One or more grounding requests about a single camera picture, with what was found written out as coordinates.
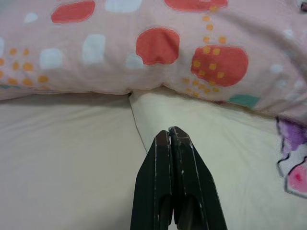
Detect cream cartoon print quilt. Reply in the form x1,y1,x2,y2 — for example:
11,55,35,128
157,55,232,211
129,92,307,230

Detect pink pillow orange spots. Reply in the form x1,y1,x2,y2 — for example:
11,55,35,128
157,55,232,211
0,0,307,118

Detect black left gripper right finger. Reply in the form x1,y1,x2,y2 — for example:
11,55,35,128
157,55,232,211
169,126,227,230

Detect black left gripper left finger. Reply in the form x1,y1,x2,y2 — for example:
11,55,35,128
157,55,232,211
130,130,174,230

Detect beige sheeted mattress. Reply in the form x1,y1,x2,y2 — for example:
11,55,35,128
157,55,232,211
0,92,148,230

